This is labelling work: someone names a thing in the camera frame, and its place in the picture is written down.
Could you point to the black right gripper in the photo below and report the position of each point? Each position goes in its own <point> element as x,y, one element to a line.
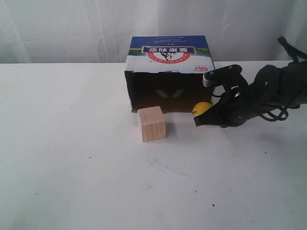
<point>232,110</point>

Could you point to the yellow ball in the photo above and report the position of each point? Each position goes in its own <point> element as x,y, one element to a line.
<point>201,108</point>

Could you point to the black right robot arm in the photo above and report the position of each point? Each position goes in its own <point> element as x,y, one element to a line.
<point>273,91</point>

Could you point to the blue white cardboard box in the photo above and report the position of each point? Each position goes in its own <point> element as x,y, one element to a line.
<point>167,71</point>

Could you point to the light wooden cube block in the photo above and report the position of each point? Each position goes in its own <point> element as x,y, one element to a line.
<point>152,123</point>

